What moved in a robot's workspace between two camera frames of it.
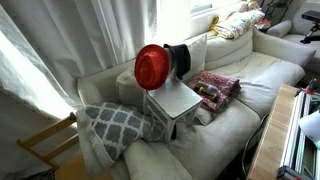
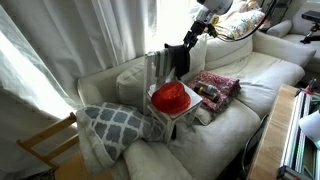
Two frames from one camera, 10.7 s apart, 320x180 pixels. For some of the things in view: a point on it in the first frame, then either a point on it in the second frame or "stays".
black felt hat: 179,58 stays
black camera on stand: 314,17 stays
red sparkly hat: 151,66 to 171,98
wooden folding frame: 29,140 stays
